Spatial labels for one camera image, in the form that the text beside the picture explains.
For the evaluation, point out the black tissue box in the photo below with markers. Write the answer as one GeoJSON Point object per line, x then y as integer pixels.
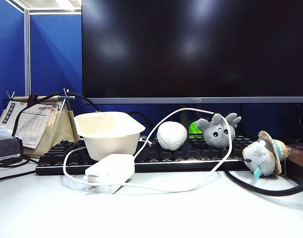
{"type": "Point", "coordinates": [5, 148]}

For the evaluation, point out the dark brown box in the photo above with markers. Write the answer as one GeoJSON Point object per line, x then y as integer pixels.
{"type": "Point", "coordinates": [298, 163]}

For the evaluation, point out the white brain squishy ball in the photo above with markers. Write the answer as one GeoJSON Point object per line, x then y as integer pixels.
{"type": "Point", "coordinates": [171, 136]}

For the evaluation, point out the green apple toy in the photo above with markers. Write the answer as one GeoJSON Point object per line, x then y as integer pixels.
{"type": "Point", "coordinates": [194, 130]}

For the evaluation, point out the white plastic bowl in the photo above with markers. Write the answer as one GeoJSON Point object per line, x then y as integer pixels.
{"type": "Point", "coordinates": [109, 143]}

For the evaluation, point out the black mechanical keyboard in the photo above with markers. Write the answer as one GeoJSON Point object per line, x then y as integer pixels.
{"type": "Point", "coordinates": [191, 153]}

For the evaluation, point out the white power adapter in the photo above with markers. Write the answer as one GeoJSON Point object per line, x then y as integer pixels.
{"type": "Point", "coordinates": [112, 166]}

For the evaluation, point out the black computer monitor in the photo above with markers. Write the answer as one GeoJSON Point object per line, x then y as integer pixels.
{"type": "Point", "coordinates": [191, 49]}

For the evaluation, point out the beige canvas calendar stand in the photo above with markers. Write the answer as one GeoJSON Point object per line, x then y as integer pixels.
{"type": "Point", "coordinates": [60, 131]}

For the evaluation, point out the plush toy with straw hat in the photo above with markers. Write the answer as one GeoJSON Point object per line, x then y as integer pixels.
{"type": "Point", "coordinates": [259, 158]}

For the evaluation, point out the paper calendar sheet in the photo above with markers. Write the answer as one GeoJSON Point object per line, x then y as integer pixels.
{"type": "Point", "coordinates": [32, 126]}

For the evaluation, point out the white tissue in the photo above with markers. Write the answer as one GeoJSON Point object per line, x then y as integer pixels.
{"type": "Point", "coordinates": [0, 132]}

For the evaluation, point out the aluminium partition post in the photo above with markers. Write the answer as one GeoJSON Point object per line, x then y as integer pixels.
{"type": "Point", "coordinates": [27, 49]}

